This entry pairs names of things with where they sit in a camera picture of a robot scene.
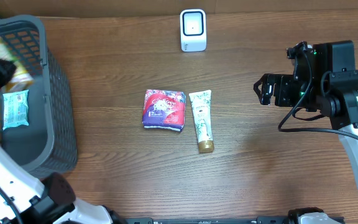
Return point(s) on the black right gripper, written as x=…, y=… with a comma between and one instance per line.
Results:
x=283, y=83

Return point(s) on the green yellow juice carton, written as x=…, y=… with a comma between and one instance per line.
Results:
x=21, y=79

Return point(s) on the light green wipes pack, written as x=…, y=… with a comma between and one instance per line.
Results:
x=15, y=109

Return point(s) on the white floral cream tube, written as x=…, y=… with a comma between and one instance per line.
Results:
x=201, y=108

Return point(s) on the purple red tissue pack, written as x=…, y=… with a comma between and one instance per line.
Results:
x=164, y=109

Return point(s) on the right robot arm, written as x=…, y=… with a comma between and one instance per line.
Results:
x=324, y=81

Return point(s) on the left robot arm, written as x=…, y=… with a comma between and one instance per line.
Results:
x=27, y=199

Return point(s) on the white barcode scanner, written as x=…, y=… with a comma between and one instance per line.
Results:
x=193, y=36

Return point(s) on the grey plastic mesh basket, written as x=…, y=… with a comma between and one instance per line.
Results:
x=47, y=144

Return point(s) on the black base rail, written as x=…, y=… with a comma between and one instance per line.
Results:
x=258, y=220

